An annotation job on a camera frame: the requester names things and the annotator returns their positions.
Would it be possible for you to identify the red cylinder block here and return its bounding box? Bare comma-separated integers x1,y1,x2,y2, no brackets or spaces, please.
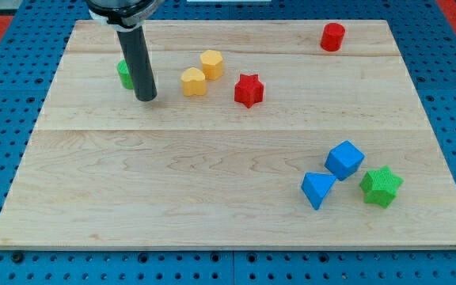
320,23,345,51

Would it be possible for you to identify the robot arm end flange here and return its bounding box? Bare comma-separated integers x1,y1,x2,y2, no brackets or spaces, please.
85,0,164,32

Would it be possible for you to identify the blue triangle block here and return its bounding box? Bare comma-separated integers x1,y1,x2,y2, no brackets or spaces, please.
301,173,336,210

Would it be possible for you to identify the yellow hexagon block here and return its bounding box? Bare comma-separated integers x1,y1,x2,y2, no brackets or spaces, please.
200,50,224,80

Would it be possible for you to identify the yellow heart block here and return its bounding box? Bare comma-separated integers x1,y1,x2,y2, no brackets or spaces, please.
180,67,207,97

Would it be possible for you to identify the blue cube block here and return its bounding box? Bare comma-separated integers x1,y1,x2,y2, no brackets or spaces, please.
325,140,365,181

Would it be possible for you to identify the red star block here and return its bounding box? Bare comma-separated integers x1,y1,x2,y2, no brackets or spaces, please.
234,74,264,108

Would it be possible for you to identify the green star block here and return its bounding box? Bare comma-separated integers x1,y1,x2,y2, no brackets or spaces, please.
359,165,404,208

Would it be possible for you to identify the wooden board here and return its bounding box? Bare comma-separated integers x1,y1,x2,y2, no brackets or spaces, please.
0,20,456,251

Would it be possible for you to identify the green cylinder block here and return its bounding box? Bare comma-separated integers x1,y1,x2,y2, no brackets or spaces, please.
116,59,133,89

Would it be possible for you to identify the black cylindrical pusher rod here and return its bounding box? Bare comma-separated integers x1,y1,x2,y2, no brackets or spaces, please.
117,27,158,102

